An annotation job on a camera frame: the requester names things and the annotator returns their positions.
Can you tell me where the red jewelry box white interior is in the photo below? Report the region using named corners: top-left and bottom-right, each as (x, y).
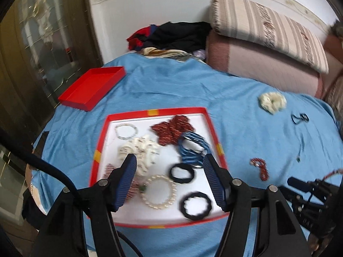
top-left (90, 107), bottom-right (228, 229)

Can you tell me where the red striped scrunchie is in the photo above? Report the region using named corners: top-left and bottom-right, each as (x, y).
top-left (102, 162), bottom-right (145, 201)

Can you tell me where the blue striped scrunchie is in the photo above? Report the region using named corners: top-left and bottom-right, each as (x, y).
top-left (177, 132), bottom-right (212, 168)

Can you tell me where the cream floral scrunchie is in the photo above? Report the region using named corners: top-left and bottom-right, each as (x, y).
top-left (118, 135), bottom-right (161, 177)

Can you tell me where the blue bed blanket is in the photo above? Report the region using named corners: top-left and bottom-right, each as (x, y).
top-left (30, 52), bottom-right (343, 257)

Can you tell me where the red patterned scrunchie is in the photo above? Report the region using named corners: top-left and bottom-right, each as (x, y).
top-left (150, 115), bottom-right (195, 146)

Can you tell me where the cream fluffy scrunchie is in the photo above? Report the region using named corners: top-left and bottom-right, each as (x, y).
top-left (258, 92), bottom-right (287, 115)

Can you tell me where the red box lid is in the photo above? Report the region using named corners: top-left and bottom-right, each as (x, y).
top-left (58, 66), bottom-right (126, 111)

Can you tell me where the pink folded quilt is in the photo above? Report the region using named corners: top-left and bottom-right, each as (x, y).
top-left (206, 31), bottom-right (323, 98)

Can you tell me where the patterned silk scarf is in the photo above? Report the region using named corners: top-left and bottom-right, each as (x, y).
top-left (138, 47), bottom-right (203, 63)

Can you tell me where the red garment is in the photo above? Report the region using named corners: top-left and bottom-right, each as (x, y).
top-left (126, 26), bottom-right (150, 51)

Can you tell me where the black clothing pile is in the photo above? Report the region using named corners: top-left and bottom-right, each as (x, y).
top-left (144, 21), bottom-right (212, 53)

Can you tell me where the dark glass cabinet door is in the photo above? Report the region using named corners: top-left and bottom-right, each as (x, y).
top-left (1, 0), bottom-right (103, 146)

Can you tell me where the striped beige pillow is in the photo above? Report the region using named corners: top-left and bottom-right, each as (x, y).
top-left (210, 0), bottom-right (329, 74)

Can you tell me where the black wavy hair tie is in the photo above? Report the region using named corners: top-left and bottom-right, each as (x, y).
top-left (179, 191), bottom-right (213, 222)

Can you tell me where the pearl bracelet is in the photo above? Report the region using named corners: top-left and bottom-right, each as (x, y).
top-left (140, 174), bottom-right (178, 210)

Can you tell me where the red bead bracelet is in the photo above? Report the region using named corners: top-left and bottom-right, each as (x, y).
top-left (249, 157), bottom-right (270, 182)

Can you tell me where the pale green bead bracelet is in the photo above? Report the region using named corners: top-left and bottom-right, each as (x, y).
top-left (114, 123), bottom-right (139, 141)

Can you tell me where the black cable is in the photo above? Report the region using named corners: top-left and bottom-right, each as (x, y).
top-left (0, 128), bottom-right (79, 193)

